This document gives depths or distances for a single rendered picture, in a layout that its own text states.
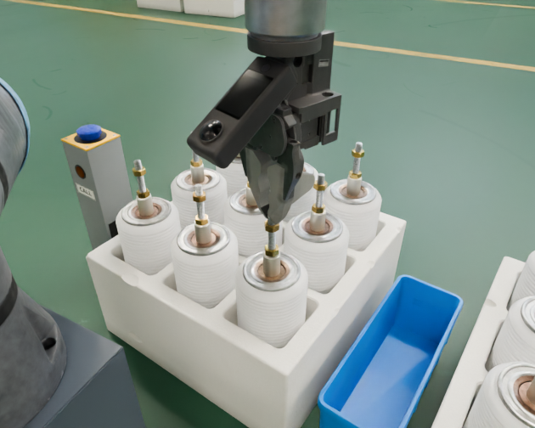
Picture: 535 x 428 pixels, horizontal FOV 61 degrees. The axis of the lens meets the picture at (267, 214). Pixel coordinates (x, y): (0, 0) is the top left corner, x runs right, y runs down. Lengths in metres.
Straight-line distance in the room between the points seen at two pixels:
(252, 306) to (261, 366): 0.07
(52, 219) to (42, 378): 0.83
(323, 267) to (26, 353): 0.40
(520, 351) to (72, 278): 0.81
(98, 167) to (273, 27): 0.48
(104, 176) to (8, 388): 0.49
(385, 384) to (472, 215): 0.58
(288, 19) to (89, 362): 0.35
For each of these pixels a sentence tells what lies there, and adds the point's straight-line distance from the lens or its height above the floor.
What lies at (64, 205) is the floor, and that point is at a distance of 1.28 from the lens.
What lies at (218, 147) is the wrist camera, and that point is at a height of 0.47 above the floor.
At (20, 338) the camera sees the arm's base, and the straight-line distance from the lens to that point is 0.42.
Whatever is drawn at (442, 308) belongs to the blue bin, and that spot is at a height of 0.08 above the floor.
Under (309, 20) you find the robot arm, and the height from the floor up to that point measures 0.56.
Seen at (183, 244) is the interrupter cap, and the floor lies 0.25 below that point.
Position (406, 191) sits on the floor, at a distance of 1.28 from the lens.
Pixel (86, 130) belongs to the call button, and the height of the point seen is 0.33.
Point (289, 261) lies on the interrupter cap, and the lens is 0.60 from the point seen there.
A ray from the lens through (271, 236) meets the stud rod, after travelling 0.55.
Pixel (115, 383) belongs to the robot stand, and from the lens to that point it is 0.49.
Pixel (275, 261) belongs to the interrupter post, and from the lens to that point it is 0.57.
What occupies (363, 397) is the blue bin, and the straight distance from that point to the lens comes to 0.78.
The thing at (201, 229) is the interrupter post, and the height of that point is 0.28.
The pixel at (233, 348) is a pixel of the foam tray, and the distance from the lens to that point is 0.61.
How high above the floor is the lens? 0.65
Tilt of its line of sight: 35 degrees down
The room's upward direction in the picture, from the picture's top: straight up
